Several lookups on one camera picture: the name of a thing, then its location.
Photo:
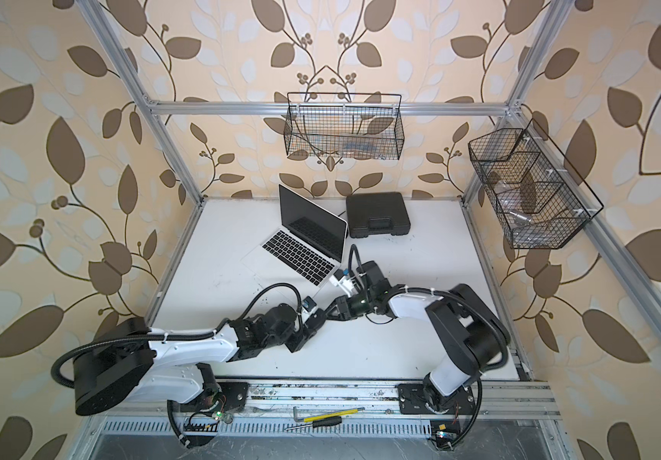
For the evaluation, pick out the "black plastic tool case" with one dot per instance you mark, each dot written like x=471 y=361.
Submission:
x=377 y=214

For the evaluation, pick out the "silver hex key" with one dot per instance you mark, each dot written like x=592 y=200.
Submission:
x=298 y=417

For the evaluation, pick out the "black wire basket back wall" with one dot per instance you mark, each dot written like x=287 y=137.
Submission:
x=342 y=124

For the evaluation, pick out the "black wire basket right wall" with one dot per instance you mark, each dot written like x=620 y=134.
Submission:
x=540 y=198

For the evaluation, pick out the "aluminium frame post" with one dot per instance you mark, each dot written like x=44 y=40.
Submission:
x=499 y=44

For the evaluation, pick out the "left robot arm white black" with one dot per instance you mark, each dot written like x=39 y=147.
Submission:
x=135 y=363

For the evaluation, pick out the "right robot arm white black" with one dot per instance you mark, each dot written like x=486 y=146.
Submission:
x=473 y=337

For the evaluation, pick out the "black wire basket wall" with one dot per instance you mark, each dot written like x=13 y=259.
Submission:
x=540 y=198
x=342 y=124

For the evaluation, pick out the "silver laptop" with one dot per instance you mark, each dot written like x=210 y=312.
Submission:
x=304 y=250

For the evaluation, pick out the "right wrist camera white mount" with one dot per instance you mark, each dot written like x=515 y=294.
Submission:
x=344 y=281

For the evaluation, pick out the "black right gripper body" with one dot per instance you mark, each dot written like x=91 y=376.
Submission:
x=358 y=305

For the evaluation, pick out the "yellow black screwdriver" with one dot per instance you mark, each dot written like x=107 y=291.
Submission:
x=332 y=419

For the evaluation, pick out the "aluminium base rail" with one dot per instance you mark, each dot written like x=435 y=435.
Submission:
x=502 y=400

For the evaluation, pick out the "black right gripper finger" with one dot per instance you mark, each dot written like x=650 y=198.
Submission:
x=336 y=303
x=334 y=315

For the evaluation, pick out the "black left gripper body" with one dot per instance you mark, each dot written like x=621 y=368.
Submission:
x=296 y=340

